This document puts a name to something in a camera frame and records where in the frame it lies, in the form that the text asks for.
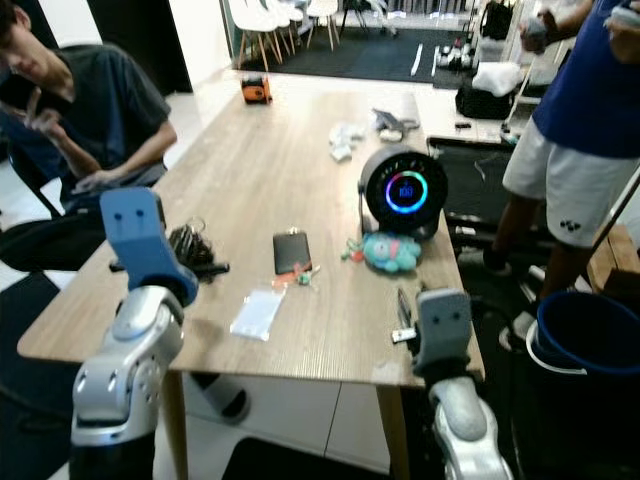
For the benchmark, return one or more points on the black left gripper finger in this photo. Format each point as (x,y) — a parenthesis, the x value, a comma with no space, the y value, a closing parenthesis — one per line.
(200,248)
(178,248)

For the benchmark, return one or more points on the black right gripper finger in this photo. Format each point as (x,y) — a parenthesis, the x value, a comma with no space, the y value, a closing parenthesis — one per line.
(422,293)
(403,310)

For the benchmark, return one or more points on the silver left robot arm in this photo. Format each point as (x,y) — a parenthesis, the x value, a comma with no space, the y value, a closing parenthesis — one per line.
(125,380)

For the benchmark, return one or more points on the keys with coloured caps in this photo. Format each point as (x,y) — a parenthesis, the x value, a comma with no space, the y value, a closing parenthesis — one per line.
(308,275)

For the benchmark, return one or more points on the teal plush toy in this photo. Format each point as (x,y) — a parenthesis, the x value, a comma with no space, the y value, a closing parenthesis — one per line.
(390,252)

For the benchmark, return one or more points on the clear plastic bag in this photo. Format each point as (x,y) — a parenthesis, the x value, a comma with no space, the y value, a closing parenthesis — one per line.
(257,314)

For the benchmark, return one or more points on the black card wallet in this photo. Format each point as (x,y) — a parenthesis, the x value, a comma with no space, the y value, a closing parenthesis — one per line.
(292,252)

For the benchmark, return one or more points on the wooden table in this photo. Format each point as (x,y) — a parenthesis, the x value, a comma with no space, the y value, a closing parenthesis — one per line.
(260,180)

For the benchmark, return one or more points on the seated person dark shirt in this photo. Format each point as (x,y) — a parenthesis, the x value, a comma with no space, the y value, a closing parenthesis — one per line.
(105,110)

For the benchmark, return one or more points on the orange tape measure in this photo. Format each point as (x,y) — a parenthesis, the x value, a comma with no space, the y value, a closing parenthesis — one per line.
(256,90)

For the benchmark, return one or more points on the white crumpled tissue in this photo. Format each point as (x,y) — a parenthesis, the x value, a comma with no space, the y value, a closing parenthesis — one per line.
(346,140)

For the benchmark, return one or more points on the blue bucket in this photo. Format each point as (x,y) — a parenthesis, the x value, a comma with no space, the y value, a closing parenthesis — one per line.
(590,335)

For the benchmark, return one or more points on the large black bag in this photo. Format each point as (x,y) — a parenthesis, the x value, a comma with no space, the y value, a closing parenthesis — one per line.
(480,103)

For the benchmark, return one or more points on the brown wooden stool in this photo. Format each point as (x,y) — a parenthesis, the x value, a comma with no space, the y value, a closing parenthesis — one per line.
(618,258)

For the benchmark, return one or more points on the white cloth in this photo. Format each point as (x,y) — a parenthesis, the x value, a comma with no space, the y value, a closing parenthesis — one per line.
(498,77)

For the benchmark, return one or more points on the white chair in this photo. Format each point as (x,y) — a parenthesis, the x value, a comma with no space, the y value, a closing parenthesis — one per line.
(250,20)
(325,12)
(288,15)

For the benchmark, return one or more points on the standing person blue shirt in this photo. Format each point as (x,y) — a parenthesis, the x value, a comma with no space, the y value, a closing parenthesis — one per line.
(585,100)

